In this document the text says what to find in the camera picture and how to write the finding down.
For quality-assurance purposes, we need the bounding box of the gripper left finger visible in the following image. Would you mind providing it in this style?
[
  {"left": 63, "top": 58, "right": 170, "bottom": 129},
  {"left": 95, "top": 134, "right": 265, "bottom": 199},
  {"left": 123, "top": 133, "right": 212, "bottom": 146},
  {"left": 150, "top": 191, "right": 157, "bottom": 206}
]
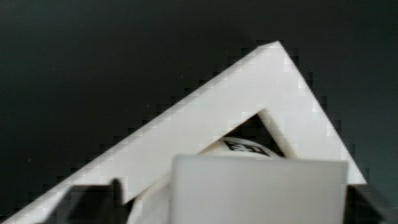
[{"left": 56, "top": 179, "right": 129, "bottom": 224}]

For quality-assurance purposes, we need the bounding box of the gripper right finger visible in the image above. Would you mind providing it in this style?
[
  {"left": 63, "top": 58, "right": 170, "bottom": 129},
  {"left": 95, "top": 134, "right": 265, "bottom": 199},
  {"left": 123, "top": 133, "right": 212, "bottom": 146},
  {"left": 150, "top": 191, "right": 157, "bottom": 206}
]
[{"left": 344, "top": 184, "right": 398, "bottom": 224}]

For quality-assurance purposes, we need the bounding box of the white stool leg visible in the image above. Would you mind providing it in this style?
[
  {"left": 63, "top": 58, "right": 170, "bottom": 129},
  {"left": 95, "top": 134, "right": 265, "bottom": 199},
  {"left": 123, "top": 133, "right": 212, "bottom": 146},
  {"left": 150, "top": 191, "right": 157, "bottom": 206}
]
[{"left": 127, "top": 154, "right": 353, "bottom": 224}]

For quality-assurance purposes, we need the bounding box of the white right barrier block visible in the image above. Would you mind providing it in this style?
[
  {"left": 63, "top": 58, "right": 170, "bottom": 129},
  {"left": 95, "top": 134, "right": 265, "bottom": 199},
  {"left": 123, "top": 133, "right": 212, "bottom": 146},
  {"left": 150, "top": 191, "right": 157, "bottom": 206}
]
[{"left": 257, "top": 42, "right": 367, "bottom": 184}]

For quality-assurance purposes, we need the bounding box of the white front barrier rail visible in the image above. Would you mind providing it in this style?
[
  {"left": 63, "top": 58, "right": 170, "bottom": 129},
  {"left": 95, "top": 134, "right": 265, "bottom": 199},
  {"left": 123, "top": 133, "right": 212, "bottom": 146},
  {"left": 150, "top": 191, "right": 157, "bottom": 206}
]
[{"left": 3, "top": 74, "right": 264, "bottom": 224}]

